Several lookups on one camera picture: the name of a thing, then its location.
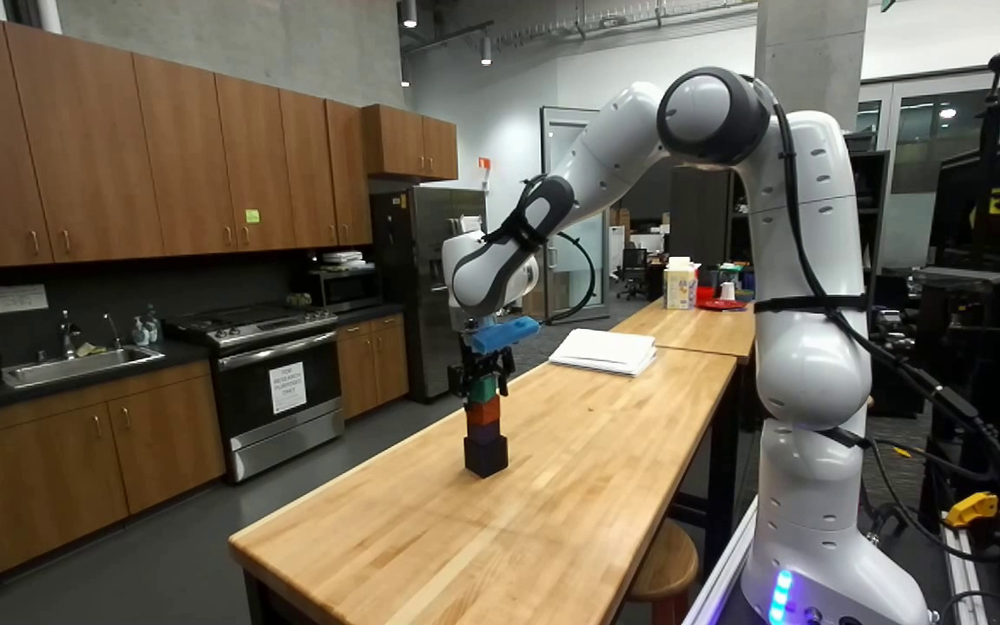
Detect black cube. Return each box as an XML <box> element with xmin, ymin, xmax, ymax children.
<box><xmin>461</xmin><ymin>432</ymin><xmax>514</xmax><ymax>478</ymax></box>

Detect narrow wooden base cabinet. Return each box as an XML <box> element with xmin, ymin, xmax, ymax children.
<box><xmin>333</xmin><ymin>310</ymin><xmax>414</xmax><ymax>425</ymax></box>

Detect white paper stack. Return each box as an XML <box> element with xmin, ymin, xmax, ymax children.
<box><xmin>544</xmin><ymin>326</ymin><xmax>658</xmax><ymax>382</ymax></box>

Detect white wall plate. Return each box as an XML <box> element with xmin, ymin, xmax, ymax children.
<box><xmin>0</xmin><ymin>281</ymin><xmax>51</xmax><ymax>316</ymax></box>

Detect aluminium frame rail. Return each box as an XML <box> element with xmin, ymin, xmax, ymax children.
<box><xmin>679</xmin><ymin>495</ymin><xmax>759</xmax><ymax>625</ymax></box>

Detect round wooden stool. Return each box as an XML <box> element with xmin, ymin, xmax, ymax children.
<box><xmin>625</xmin><ymin>516</ymin><xmax>701</xmax><ymax>625</ymax></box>

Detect stainless oven range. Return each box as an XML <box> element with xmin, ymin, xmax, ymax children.
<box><xmin>167</xmin><ymin>302</ymin><xmax>352</xmax><ymax>486</ymax></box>

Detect microwave oven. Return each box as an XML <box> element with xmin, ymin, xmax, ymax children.
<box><xmin>310</xmin><ymin>261</ymin><xmax>384</xmax><ymax>312</ymax></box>

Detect dark refrigerator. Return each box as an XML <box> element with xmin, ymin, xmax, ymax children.
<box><xmin>369</xmin><ymin>184</ymin><xmax>494</xmax><ymax>403</ymax></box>

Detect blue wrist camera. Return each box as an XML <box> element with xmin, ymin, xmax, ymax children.
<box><xmin>465</xmin><ymin>312</ymin><xmax>544</xmax><ymax>356</ymax></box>

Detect black equipment stand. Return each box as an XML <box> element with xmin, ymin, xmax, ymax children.
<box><xmin>921</xmin><ymin>126</ymin><xmax>1000</xmax><ymax>352</ymax></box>

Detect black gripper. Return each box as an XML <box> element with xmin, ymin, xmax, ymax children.
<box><xmin>456</xmin><ymin>344</ymin><xmax>517</xmax><ymax>412</ymax></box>

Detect grey door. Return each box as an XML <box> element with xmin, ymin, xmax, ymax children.
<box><xmin>539</xmin><ymin>105</ymin><xmax>614</xmax><ymax>324</ymax></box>

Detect concrete column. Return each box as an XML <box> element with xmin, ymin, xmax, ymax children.
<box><xmin>749</xmin><ymin>0</ymin><xmax>870</xmax><ymax>126</ymax></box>

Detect wide wooden base cabinet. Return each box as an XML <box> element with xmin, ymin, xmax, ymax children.
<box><xmin>0</xmin><ymin>356</ymin><xmax>229</xmax><ymax>580</ymax></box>

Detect red container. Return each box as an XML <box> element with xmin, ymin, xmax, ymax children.
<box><xmin>694</xmin><ymin>261</ymin><xmax>755</xmax><ymax>312</ymax></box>

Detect yellow clamp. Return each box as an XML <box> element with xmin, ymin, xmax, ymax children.
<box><xmin>942</xmin><ymin>491</ymin><xmax>1000</xmax><ymax>536</ymax></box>

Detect long wooden wall cabinets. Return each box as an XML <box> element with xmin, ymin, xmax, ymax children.
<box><xmin>0</xmin><ymin>11</ymin><xmax>376</xmax><ymax>273</ymax></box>

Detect small wooden wall cabinet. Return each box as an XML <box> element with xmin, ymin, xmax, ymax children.
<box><xmin>356</xmin><ymin>99</ymin><xmax>461</xmax><ymax>184</ymax></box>

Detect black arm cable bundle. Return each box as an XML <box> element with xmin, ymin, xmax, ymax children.
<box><xmin>771</xmin><ymin>99</ymin><xmax>1000</xmax><ymax>499</ymax></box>

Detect steel kitchen sink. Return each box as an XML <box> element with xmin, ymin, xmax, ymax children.
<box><xmin>0</xmin><ymin>344</ymin><xmax>167</xmax><ymax>393</ymax></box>

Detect white paper notice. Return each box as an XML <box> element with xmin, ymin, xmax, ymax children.
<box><xmin>264</xmin><ymin>356</ymin><xmax>312</xmax><ymax>420</ymax></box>

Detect black camera cable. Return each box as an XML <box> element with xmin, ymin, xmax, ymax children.
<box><xmin>550</xmin><ymin>227</ymin><xmax>604</xmax><ymax>324</ymax></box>

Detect white carton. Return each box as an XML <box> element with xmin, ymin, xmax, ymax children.
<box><xmin>663</xmin><ymin>253</ymin><xmax>701</xmax><ymax>312</ymax></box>

